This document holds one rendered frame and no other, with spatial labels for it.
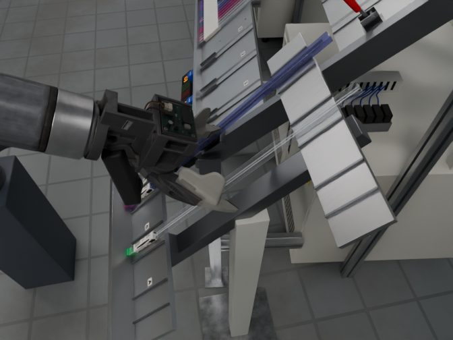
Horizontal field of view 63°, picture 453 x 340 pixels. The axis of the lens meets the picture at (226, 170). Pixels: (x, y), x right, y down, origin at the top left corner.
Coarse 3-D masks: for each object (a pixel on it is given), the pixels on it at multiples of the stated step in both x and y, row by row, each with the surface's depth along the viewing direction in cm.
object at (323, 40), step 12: (324, 36) 52; (312, 48) 53; (300, 60) 54; (288, 72) 56; (264, 84) 58; (276, 84) 57; (252, 96) 60; (264, 96) 59; (240, 108) 61; (228, 120) 62; (204, 144) 65; (192, 156) 67
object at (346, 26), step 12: (324, 0) 78; (336, 0) 75; (360, 0) 70; (372, 0) 68; (384, 0) 66; (396, 0) 64; (408, 0) 62; (336, 12) 74; (348, 12) 71; (384, 12) 64; (396, 12) 62; (336, 24) 72; (348, 24) 70; (360, 24) 67; (336, 36) 70; (348, 36) 68; (360, 36) 66
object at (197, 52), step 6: (198, 0) 125; (198, 6) 123; (198, 12) 120; (198, 18) 118; (198, 24) 116; (198, 30) 114; (198, 36) 113; (198, 42) 111; (198, 48) 109; (198, 54) 108; (198, 60) 106; (198, 66) 104; (198, 72) 103; (198, 78) 101; (198, 84) 100; (198, 90) 98; (198, 96) 97; (198, 102) 96; (192, 108) 94; (198, 108) 94
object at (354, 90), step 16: (336, 96) 47; (352, 96) 46; (320, 112) 48; (304, 128) 50; (272, 144) 53; (288, 144) 52; (256, 160) 54; (240, 176) 56; (192, 208) 61; (176, 224) 64
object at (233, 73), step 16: (240, 16) 102; (224, 32) 104; (240, 32) 98; (208, 48) 108; (224, 48) 101; (240, 48) 95; (256, 48) 90; (208, 64) 102; (224, 64) 97; (240, 64) 91; (256, 64) 86; (208, 80) 99; (224, 80) 93; (240, 80) 88; (256, 80) 83; (208, 96) 95; (224, 96) 90; (240, 96) 85; (224, 112) 87
